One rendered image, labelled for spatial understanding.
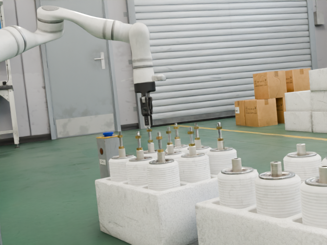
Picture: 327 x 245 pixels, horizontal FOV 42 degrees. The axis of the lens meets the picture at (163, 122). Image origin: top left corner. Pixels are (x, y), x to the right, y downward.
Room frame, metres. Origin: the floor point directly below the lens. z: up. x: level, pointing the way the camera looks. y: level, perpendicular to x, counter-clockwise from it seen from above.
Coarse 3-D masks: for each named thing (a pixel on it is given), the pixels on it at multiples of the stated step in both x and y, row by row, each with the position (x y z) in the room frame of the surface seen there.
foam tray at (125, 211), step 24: (96, 192) 1.46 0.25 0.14; (120, 192) 1.32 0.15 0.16; (144, 192) 1.20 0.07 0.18; (168, 192) 1.17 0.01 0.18; (192, 192) 1.22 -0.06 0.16; (216, 192) 1.27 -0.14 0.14; (120, 216) 1.33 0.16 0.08; (144, 216) 1.21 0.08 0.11; (168, 216) 1.17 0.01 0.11; (192, 216) 1.21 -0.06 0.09; (144, 240) 1.23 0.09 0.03; (168, 240) 1.16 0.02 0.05; (192, 240) 1.21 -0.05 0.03
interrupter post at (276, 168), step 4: (272, 164) 0.89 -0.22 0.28; (276, 164) 0.89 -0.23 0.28; (280, 164) 0.89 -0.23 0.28; (272, 168) 0.89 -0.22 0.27; (276, 168) 0.89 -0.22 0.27; (280, 168) 0.89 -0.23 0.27; (272, 172) 0.89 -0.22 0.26; (276, 172) 0.89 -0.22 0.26; (280, 172) 0.89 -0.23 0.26; (272, 176) 0.89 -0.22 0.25; (276, 176) 0.89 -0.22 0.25; (280, 176) 0.89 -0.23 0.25
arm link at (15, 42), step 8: (0, 32) 1.30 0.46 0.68; (8, 32) 1.31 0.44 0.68; (16, 32) 1.33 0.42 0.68; (0, 40) 1.27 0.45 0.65; (8, 40) 1.30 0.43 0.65; (16, 40) 1.32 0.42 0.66; (0, 48) 1.27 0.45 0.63; (8, 48) 1.29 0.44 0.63; (16, 48) 1.32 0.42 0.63; (0, 56) 1.27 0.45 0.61; (8, 56) 1.31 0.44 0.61
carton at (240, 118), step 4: (240, 100) 5.31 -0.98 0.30; (244, 100) 5.13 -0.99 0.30; (236, 104) 5.25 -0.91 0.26; (240, 104) 5.14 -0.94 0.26; (236, 108) 5.25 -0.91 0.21; (240, 108) 5.16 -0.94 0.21; (244, 108) 5.08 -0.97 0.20; (236, 112) 5.26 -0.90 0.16; (240, 112) 5.16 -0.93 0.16; (244, 112) 5.08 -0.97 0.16; (236, 116) 5.27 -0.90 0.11; (240, 116) 5.17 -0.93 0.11; (244, 116) 5.08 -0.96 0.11; (236, 120) 5.28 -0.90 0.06; (240, 120) 5.18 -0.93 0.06; (244, 120) 5.08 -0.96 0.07; (236, 124) 5.29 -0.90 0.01; (240, 124) 5.19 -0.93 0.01; (244, 124) 5.09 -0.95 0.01
